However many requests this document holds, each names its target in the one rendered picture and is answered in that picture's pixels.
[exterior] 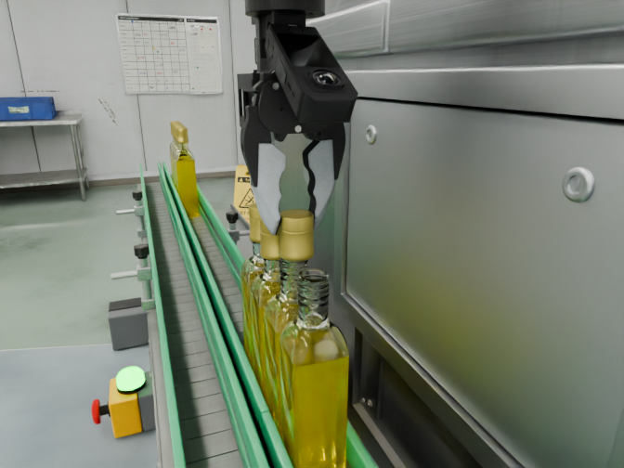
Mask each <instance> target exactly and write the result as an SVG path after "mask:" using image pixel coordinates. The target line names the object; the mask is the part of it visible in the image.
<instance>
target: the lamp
mask: <svg viewBox="0 0 624 468"><path fill-rule="evenodd" d="M116 383H117V385H116V386H117V391H118V392H119V393H120V394H123V395H131V394H134V393H137V392H139V391H140V390H142V389H143V388H144V387H145V385H146V379H145V376H144V371H143V370H142V369H140V368H139V367H128V368H125V369H123V370H121V371H120V372H119V373H118V375H117V377H116Z"/></svg>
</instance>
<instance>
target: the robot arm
mask: <svg viewBox="0 0 624 468"><path fill-rule="evenodd" d="M244 2H245V15H246V16H248V17H252V25H255V34H256V58H257V70H253V73H241V74H237V79H238V97H239V115H240V127H241V130H240V147H241V152H242V155H243V158H244V161H245V163H246V166H247V168H248V171H249V174H250V184H251V188H252V191H253V196H254V199H255V203H256V206H257V209H258V212H259V214H260V216H261V218H262V220H263V222H264V224H265V225H266V227H267V229H268V230H269V232H270V233H271V234H272V235H277V233H278V230H279V226H280V221H281V217H280V208H279V204H280V199H281V192H280V176H281V175H282V173H283V172H284V170H285V164H286V156H285V154H284V153H283V152H282V151H280V150H279V149H278V148H277V147H276V146H274V145H273V144H272V140H271V134H270V132H272V133H274V138H275V140H277V141H279V142H282V141H284V139H285V137H286V136H287V135H288V134H303V135H304V136H305V138H307V140H306V145H307V147H306V148H305V149H304V151H303V153H302V155H303V162H304V177H305V182H306V184H307V185H308V187H307V191H308V194H309V196H310V205H309V209H308V211H310V212H312V213H313V215H314V226H313V228H314V230H315V229H317V228H318V227H319V224H320V222H321V220H322V218H323V216H324V215H325V213H326V211H327V208H328V206H329V203H330V200H331V198H332V194H333V190H334V186H335V182H336V180H337V178H338V176H339V172H340V168H341V164H342V160H343V157H344V152H345V126H344V123H349V121H350V118H351V115H352V112H353V109H354V106H355V103H356V100H357V97H358V91H357V90H356V88H355V87H354V86H353V85H352V83H351V82H350V80H349V79H348V77H347V75H346V74H345V72H344V70H343V69H342V67H341V66H340V64H339V63H338V61H337V59H336V58H335V56H334V55H333V53H332V52H331V51H330V49H329V48H328V46H327V44H326V43H325V41H324V40H323V38H322V37H321V35H320V34H319V32H318V30H317V29H316V28H315V27H306V19H313V18H319V17H323V16H325V0H244ZM241 90H242V96H241ZM242 100H243V115H242Z"/></svg>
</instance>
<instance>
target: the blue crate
mask: <svg viewBox="0 0 624 468"><path fill-rule="evenodd" d="M56 116H57V113H56V108H55V103H54V98H53V97H0V121H30V120H52V119H54V118H55V117H56Z"/></svg>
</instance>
